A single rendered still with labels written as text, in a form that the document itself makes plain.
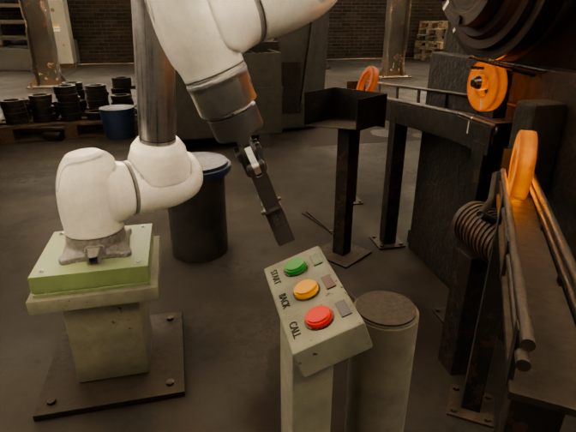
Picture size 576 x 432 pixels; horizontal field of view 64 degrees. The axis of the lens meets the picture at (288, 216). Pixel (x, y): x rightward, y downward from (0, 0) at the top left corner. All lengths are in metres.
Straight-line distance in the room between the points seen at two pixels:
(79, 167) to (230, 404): 0.76
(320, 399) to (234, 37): 0.58
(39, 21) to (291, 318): 7.53
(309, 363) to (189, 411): 0.78
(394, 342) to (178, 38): 0.59
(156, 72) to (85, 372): 0.87
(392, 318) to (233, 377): 0.75
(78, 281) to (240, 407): 0.56
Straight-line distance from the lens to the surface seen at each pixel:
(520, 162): 1.06
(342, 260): 2.07
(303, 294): 0.73
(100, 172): 1.27
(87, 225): 1.30
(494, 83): 1.53
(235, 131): 0.67
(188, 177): 1.35
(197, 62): 0.64
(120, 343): 1.46
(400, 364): 0.89
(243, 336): 1.64
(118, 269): 1.27
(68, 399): 1.52
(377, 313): 0.85
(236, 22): 0.65
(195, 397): 1.45
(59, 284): 1.31
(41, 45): 8.05
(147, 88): 1.25
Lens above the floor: 1.01
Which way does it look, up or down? 24 degrees down
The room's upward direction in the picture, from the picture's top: straight up
